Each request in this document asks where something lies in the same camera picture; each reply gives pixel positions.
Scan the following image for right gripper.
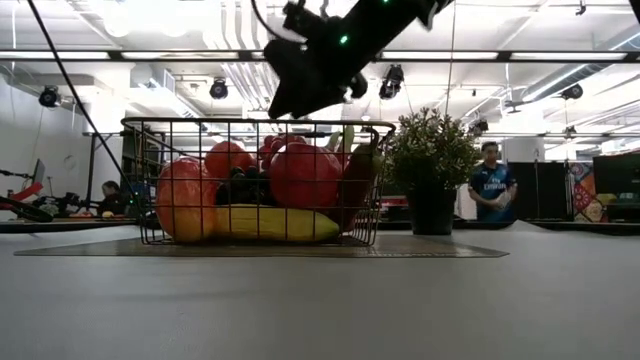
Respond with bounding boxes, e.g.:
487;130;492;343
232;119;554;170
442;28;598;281
263;0;372;121

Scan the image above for red grape bunch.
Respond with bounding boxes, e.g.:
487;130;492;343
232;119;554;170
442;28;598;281
257;133;310;170

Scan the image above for pink dragon fruit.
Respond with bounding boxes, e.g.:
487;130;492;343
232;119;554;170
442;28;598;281
326;124;357;154

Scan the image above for red apple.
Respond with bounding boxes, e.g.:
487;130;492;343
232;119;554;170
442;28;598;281
268;141;344;212

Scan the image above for dark grape bunch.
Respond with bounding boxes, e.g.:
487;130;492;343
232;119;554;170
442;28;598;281
216;166;277;207

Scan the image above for long red pepper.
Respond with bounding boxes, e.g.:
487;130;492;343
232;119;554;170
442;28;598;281
333;143;385;232

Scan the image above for yellow banana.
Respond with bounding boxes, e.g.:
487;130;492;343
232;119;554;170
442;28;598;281
213;203;342;243

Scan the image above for yellow red mango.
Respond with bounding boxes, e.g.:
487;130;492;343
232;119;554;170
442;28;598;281
155;156;220;244

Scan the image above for green potted plant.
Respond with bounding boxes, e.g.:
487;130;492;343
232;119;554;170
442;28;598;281
383;106;485;236

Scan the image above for dark storage shelf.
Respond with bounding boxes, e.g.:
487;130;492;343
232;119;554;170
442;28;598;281
121;130;167;211

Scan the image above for person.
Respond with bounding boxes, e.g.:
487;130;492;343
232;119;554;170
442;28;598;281
467;140;519;223
96;180;130;217

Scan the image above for black metal stand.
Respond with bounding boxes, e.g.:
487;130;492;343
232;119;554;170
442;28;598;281
82;130;124;201

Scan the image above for black partition panel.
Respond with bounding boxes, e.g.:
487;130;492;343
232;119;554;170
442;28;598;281
514;160;571;221

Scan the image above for small grey monitor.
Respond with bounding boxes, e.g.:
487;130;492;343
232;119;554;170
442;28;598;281
31;158;47;187

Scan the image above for red black equipment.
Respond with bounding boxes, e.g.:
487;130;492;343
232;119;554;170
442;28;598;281
0;168;55;224

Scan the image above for colourful patterned poster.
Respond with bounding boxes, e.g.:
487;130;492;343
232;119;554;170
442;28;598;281
569;162;610;224

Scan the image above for black screen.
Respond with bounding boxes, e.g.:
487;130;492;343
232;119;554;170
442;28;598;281
593;152;640;197

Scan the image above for black wire basket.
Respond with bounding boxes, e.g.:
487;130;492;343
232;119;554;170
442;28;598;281
118;116;397;247

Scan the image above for thin black cable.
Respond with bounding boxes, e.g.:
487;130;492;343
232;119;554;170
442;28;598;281
25;0;144;221

